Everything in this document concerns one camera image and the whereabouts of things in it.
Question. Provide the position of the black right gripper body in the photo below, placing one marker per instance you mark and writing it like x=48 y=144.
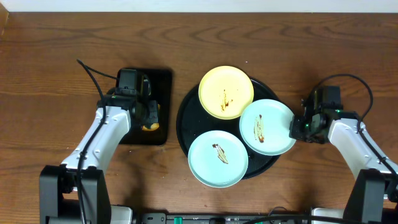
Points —
x=300 y=129

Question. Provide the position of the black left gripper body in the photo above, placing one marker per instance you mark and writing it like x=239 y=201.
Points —
x=152 y=112

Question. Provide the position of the yellow sponge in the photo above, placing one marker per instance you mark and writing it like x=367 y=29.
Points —
x=150 y=127

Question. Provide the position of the light green plate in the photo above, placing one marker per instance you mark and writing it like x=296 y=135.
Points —
x=264 y=127
x=218 y=159

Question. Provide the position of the yellow plate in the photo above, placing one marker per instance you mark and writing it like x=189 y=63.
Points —
x=225 y=91

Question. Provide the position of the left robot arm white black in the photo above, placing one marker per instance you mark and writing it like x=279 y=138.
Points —
x=76 y=191

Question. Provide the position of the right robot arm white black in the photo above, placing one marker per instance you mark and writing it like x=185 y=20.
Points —
x=375 y=173

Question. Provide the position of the black rectangular tray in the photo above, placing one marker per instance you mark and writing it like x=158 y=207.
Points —
x=161 y=80

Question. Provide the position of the black round tray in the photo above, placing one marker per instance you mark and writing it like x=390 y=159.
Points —
x=193 y=120

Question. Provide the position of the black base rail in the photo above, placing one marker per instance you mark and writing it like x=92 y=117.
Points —
x=162 y=218

